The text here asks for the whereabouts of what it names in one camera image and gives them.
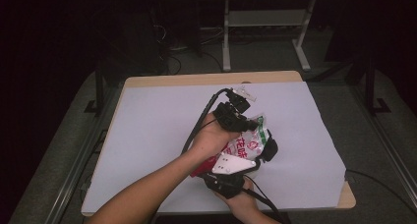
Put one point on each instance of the red and white plastic bag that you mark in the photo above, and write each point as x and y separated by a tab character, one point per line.
246	147

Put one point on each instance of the white table sheet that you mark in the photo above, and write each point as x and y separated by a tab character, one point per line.
147	119

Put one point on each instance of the black metal stand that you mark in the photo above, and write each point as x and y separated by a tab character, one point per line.
370	86
99	93

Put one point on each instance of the person's right hand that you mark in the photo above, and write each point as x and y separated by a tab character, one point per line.
246	202

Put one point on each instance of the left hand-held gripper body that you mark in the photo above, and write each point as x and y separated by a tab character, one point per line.
229	117

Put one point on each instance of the aluminium rail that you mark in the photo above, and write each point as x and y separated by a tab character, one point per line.
387	145
78	165

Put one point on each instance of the person's left hand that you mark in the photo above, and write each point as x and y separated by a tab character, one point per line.
209	140

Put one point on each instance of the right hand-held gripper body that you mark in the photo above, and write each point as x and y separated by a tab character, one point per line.
229	166

